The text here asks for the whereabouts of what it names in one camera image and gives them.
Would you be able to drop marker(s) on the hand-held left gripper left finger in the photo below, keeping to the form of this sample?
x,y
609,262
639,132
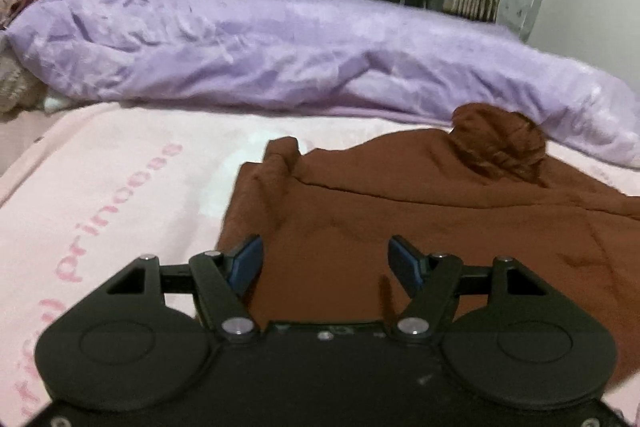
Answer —
x,y
245,264

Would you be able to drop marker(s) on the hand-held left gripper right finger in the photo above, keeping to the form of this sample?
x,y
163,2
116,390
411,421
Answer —
x,y
406,264

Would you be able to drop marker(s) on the brown padded jacket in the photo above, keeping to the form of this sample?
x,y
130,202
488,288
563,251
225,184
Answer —
x,y
375,207

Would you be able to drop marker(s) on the pile of grey clothes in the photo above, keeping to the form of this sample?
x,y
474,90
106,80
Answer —
x,y
17,82

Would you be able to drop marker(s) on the pink printed blanket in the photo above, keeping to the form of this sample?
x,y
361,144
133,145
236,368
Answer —
x,y
125,187

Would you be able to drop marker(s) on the purple duvet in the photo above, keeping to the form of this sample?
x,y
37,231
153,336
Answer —
x,y
275,52

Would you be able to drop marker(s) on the standing fan with white cover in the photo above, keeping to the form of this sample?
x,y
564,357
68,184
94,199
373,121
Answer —
x,y
522,4

